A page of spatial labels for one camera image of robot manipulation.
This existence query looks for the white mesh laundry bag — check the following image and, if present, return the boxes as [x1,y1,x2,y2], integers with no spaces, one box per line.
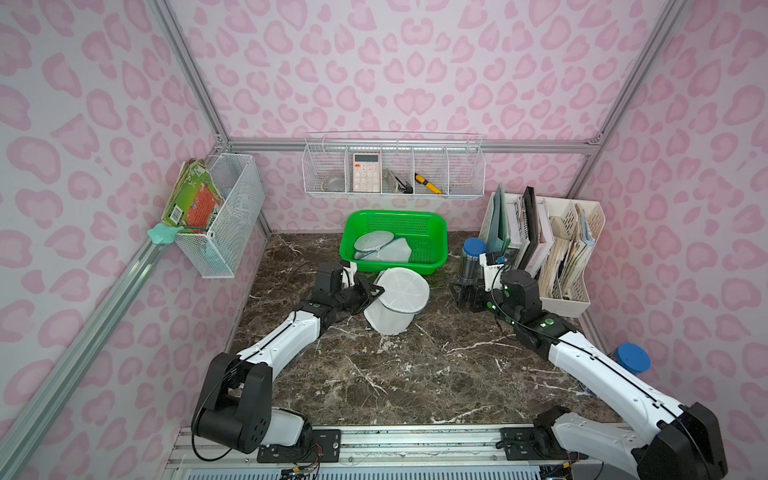
[363,267,430,336]

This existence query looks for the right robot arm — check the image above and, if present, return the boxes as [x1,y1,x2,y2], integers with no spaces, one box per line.
[453,265,728,479]

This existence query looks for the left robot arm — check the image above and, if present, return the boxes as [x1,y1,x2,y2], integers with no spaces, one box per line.
[191,262,385,459]

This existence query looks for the white mesh bag in basket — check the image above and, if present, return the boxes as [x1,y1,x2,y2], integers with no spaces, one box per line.
[354,231,412,263]

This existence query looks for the pencil tube blue lid standing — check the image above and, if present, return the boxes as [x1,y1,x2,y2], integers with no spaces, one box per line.
[457,237,486,285]

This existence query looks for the green plastic basket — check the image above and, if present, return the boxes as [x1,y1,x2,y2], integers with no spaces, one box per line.
[340,210,448,275]

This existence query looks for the white book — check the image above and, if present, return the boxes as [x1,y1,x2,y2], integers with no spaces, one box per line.
[526,200,554,277]

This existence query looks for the white file organizer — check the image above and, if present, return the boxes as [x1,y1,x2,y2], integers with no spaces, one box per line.
[478,191,605,318]

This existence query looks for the black binder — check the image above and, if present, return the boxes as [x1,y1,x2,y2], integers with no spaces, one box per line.
[517,186,540,270]

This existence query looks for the beige papers in organizer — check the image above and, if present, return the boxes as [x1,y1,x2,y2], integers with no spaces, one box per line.
[538,202,597,300]

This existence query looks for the metal clips in shelf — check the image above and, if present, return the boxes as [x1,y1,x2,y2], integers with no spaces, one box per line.
[383,169,414,195]

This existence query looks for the round metal tin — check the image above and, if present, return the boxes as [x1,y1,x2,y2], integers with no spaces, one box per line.
[321,174,346,193]

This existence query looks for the yellow black utility knife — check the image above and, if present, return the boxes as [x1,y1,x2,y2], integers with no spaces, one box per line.
[414,173,443,195]

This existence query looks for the white calculator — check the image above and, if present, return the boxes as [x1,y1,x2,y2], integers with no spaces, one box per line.
[352,152,382,193]

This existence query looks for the pencil tube blue lid lying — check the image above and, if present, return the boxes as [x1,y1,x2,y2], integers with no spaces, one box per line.
[612,342,652,375]

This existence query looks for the green red booklet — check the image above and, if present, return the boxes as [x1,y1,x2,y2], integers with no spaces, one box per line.
[161,159,225,233]

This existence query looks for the mint green star hook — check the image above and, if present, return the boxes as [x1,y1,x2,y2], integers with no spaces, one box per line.
[147,222,183,246]

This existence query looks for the white wire shelf back wall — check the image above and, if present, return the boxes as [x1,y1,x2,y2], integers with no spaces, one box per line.
[302,131,485,199]

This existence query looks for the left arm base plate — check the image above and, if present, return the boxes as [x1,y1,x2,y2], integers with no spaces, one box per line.
[257,428,342,464]

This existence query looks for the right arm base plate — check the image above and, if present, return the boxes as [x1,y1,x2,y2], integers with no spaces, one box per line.
[496,426,581,462]

